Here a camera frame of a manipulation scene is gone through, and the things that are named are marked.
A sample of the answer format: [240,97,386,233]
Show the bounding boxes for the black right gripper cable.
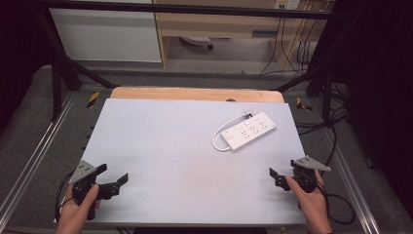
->
[316,176,357,226]

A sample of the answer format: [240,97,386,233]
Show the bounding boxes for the grey power strip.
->
[179,35,215,51]

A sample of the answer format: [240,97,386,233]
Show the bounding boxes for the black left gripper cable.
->
[54,171,75,223]

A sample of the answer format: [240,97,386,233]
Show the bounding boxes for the aluminium rail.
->
[324,125,382,234]
[0,92,78,225]

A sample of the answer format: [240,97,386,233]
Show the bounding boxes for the white power strip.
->
[220,111,278,152]

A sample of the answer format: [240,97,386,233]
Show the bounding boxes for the hanging black and yellow cables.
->
[258,16,320,76]

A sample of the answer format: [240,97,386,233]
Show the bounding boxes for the pale grey table mat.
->
[77,97,308,226]

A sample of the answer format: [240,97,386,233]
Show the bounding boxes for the black metal frame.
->
[31,0,336,122]

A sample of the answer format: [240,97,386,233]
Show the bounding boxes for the white wall socket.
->
[273,0,302,11]

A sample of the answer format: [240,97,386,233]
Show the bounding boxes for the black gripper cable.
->
[54,171,75,223]
[316,176,357,226]

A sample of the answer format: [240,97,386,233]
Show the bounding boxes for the white cabinet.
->
[49,0,163,63]

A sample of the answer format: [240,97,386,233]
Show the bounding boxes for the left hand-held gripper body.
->
[68,159,99,221]

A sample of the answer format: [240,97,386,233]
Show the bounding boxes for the white power strip cable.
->
[211,110,254,153]

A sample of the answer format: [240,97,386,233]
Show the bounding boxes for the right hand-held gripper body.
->
[289,155,332,194]

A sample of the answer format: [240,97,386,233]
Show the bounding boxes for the person's left hand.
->
[55,183,101,234]

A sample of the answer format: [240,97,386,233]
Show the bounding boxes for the person's right hand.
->
[285,170,331,228]

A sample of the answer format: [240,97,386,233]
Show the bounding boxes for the light wooden shelf unit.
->
[152,0,329,70]

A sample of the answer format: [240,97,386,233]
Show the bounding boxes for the yellow black tape strip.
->
[295,97,314,112]
[86,91,100,109]

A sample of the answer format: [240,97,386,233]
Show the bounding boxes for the bundle of black cables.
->
[294,82,350,169]

